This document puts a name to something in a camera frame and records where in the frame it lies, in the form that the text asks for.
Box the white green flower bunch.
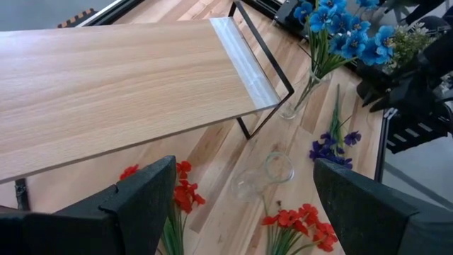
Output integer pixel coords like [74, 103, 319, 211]
[387, 21, 439, 72]

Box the wooden shelf black metal frame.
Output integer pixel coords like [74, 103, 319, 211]
[0, 0, 295, 213]

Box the blue artificial flower bunch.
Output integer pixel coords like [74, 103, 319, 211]
[292, 0, 396, 111]

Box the purple artificial flower bunch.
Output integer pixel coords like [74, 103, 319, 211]
[309, 84, 362, 171]

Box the red artificial flower bunch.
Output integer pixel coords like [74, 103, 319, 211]
[260, 198, 340, 255]
[119, 160, 207, 255]

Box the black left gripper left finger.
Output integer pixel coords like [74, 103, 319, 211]
[0, 155, 177, 255]

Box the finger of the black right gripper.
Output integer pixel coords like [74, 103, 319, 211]
[369, 88, 413, 113]
[357, 76, 394, 107]

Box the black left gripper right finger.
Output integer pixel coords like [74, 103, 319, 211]
[313, 158, 453, 255]

